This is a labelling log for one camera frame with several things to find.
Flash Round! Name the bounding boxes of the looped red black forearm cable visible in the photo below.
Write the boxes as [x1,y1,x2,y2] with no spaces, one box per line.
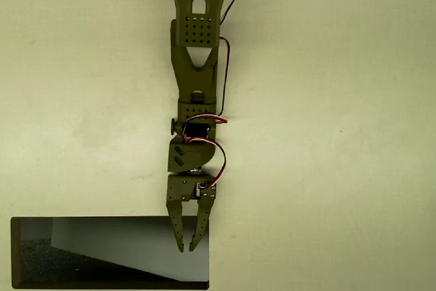
[217,35,231,117]

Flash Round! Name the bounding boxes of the short red white wrist cable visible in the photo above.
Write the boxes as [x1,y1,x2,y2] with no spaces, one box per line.
[182,114,228,144]

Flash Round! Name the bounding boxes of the red white black gripper cable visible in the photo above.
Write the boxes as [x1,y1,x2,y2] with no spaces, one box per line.
[185,138,228,192]

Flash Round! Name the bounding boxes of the rectangular bin opening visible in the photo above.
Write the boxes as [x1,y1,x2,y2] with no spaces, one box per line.
[10,215,211,290]

